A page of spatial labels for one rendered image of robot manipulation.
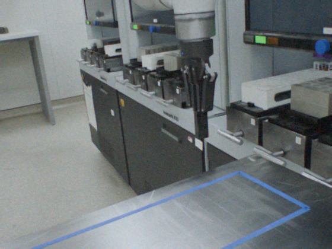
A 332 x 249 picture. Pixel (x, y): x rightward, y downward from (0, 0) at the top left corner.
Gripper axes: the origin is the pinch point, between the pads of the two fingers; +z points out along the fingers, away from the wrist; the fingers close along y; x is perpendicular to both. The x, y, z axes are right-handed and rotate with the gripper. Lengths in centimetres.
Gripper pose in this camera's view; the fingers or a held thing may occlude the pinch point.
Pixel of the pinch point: (201, 124)
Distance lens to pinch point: 90.7
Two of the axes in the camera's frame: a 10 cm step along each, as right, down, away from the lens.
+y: -4.3, -2.6, 8.6
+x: -9.0, 2.2, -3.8
